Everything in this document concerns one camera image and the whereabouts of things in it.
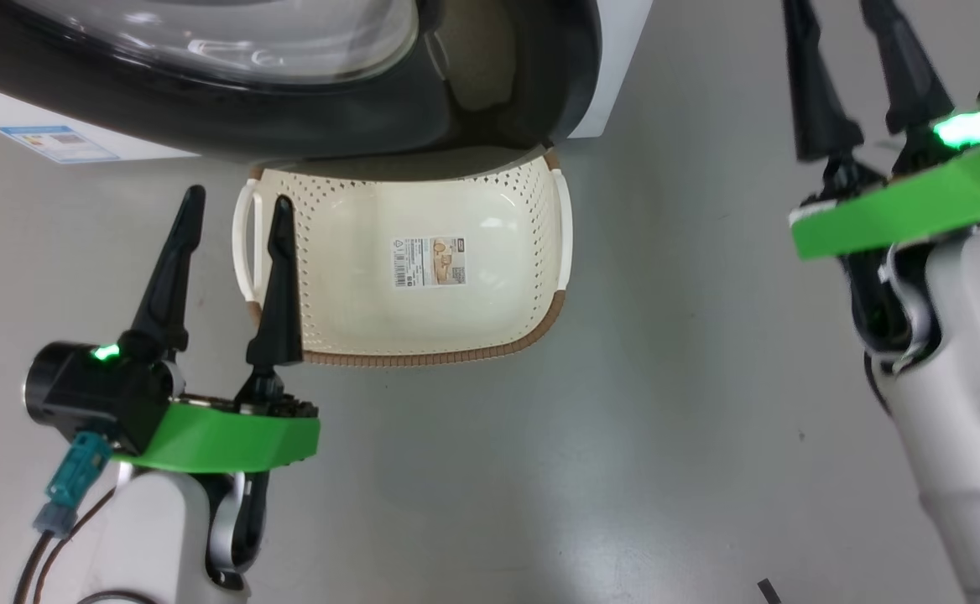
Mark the white front-load washing machine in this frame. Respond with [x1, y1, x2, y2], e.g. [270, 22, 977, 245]
[0, 0, 654, 165]

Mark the left cable with teal connector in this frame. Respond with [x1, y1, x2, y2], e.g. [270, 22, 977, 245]
[12, 432, 117, 604]

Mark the blue energy label sticker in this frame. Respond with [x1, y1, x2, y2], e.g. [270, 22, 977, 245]
[0, 126, 122, 164]

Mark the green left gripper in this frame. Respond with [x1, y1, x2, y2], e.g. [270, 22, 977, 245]
[112, 185, 321, 475]

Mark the black glass washing machine door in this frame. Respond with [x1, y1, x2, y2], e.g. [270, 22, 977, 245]
[0, 0, 604, 164]

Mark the cream perforated laundry basket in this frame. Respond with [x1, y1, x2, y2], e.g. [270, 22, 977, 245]
[232, 147, 575, 367]

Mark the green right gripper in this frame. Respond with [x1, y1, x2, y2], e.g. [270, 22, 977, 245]
[782, 0, 980, 261]

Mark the basket product label sticker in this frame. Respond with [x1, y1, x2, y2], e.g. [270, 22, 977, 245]
[391, 237, 467, 289]

